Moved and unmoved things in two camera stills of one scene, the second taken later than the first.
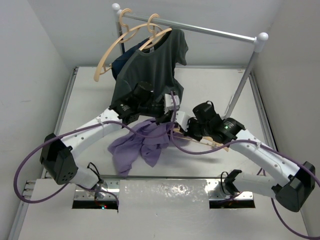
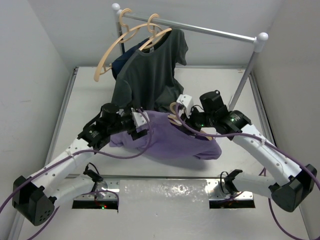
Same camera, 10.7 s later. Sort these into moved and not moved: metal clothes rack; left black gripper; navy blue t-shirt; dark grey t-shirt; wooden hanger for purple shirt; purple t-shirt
Moved: wooden hanger for purple shirt; purple t-shirt; left black gripper
Not moved: dark grey t-shirt; navy blue t-shirt; metal clothes rack
